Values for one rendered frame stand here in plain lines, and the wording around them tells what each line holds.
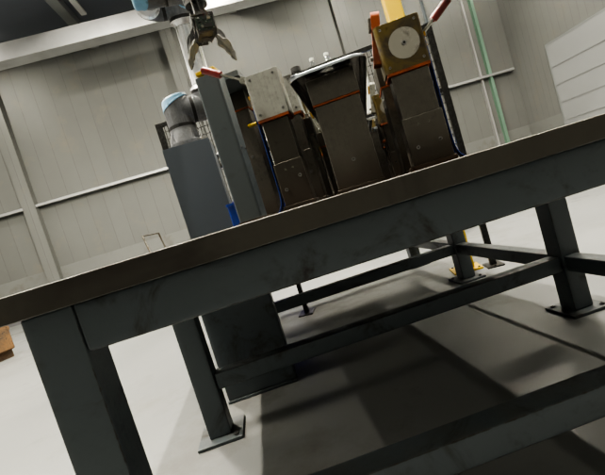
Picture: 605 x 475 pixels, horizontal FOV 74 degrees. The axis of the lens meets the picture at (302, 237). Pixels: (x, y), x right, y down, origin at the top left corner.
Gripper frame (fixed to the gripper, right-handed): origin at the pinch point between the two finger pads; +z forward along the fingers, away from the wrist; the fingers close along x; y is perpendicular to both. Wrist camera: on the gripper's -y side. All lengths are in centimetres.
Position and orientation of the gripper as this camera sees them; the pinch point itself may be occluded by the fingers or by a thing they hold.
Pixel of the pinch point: (214, 66)
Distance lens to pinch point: 145.8
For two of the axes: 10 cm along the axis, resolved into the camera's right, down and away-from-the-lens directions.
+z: 2.9, 9.5, 0.7
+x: 9.3, -3.0, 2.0
